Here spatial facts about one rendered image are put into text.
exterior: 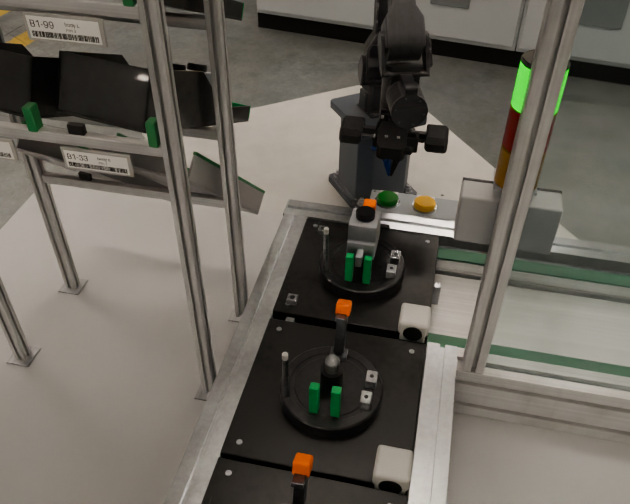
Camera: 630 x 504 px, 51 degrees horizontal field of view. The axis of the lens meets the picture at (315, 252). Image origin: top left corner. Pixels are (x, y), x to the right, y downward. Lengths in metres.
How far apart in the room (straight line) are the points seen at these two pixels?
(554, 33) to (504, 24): 3.35
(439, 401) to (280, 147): 0.85
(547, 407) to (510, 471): 0.11
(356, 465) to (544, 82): 0.50
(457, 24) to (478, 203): 3.28
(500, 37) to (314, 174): 2.68
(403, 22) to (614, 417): 0.66
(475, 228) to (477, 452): 0.35
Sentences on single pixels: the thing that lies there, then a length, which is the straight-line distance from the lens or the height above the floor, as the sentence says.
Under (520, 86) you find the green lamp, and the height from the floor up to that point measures 1.39.
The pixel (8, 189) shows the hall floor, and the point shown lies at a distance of 3.22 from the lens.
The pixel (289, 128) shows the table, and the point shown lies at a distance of 1.69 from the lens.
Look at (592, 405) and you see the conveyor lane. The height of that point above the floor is 0.93.
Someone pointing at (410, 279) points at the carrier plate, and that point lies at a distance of 1.10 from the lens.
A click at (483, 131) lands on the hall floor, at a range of 3.47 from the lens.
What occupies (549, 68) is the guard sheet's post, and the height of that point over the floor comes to 1.42.
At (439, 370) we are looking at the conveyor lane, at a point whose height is 0.95.
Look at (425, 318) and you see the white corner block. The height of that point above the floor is 0.99.
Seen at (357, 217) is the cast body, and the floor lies 1.09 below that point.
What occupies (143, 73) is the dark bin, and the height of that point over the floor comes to 1.37.
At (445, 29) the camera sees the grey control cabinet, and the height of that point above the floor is 0.17.
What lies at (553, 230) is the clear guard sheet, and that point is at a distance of 0.83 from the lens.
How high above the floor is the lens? 1.72
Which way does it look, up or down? 41 degrees down
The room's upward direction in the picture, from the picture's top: 1 degrees clockwise
